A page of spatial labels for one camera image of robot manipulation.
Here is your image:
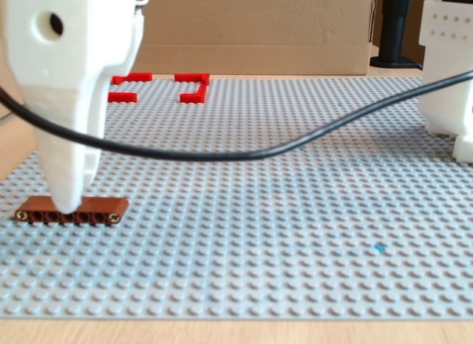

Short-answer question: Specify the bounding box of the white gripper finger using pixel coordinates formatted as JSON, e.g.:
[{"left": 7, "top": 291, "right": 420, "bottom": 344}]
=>
[{"left": 79, "top": 146, "right": 101, "bottom": 192}]

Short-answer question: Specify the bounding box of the blue-tipped white gripper finger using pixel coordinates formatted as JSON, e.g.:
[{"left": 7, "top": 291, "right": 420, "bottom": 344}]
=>
[{"left": 0, "top": 0, "right": 143, "bottom": 214}]

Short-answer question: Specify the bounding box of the brown lego beam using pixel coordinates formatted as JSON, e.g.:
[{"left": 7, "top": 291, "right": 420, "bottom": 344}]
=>
[{"left": 14, "top": 195, "right": 129, "bottom": 226}]

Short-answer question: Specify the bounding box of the red L-shaped lego beam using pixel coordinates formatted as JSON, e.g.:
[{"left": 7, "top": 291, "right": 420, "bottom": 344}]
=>
[
  {"left": 173, "top": 72, "right": 211, "bottom": 87},
  {"left": 112, "top": 72, "right": 153, "bottom": 86},
  {"left": 179, "top": 84, "right": 208, "bottom": 104},
  {"left": 107, "top": 92, "right": 139, "bottom": 104}
]

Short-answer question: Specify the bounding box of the grey lego baseplate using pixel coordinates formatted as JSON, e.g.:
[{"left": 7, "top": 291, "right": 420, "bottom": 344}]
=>
[{"left": 0, "top": 76, "right": 473, "bottom": 320}]

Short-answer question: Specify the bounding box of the large cardboard box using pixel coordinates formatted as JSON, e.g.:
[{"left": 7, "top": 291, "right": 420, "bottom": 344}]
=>
[{"left": 131, "top": 0, "right": 380, "bottom": 76}]

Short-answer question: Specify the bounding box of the black monitor stand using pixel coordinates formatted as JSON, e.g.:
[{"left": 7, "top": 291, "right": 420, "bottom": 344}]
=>
[{"left": 369, "top": 0, "right": 424, "bottom": 70}]

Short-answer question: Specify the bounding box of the black camera cable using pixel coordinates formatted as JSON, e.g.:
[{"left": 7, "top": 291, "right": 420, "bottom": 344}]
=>
[{"left": 0, "top": 69, "right": 473, "bottom": 162}]

